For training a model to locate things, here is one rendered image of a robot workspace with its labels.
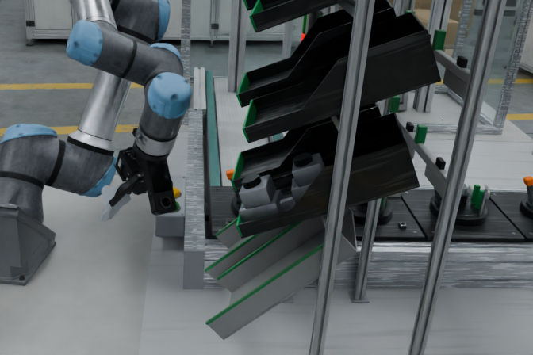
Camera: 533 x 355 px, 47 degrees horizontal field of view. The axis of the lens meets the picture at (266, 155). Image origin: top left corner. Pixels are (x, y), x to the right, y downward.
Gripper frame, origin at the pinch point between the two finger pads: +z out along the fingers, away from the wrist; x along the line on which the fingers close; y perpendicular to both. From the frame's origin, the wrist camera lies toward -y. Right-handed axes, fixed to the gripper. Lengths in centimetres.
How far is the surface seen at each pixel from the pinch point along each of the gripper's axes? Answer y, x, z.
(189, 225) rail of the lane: -3.2, -13.4, 4.9
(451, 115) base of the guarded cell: 24, -164, 24
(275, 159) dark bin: -14.4, -15.3, -29.0
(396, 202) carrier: -20, -63, -6
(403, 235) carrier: -30, -52, -10
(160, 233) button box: 1.3, -10.1, 12.5
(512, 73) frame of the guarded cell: 14, -161, -9
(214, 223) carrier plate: -6.1, -17.6, 2.3
